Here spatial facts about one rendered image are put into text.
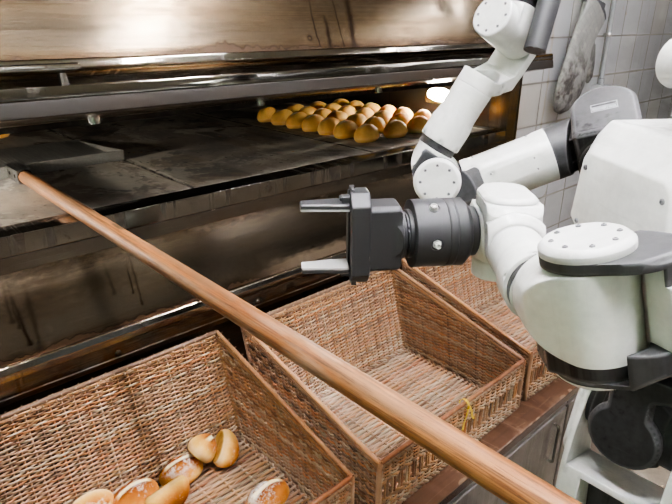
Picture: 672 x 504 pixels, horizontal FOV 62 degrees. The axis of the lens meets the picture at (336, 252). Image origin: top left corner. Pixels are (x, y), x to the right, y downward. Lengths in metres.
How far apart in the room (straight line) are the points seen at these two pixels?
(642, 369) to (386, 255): 0.33
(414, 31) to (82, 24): 0.88
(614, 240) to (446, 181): 0.48
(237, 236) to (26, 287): 0.46
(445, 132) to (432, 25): 0.79
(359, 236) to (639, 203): 0.34
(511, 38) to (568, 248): 0.54
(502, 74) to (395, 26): 0.63
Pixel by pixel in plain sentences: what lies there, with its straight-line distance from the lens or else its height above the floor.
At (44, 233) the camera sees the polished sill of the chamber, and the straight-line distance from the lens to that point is 1.17.
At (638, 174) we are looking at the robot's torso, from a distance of 0.77.
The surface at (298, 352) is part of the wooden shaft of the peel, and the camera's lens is 0.62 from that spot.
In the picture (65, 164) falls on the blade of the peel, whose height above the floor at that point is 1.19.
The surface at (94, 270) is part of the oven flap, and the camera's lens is 1.24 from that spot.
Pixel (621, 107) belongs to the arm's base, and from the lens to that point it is 0.98.
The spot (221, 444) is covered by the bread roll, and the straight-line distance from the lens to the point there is 1.37.
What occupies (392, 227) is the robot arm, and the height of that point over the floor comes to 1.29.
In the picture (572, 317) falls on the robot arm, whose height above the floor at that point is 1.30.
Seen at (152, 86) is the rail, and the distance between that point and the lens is 1.04.
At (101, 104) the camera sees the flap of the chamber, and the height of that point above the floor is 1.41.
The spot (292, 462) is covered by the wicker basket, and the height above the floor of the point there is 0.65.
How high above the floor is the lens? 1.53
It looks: 22 degrees down
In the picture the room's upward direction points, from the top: straight up
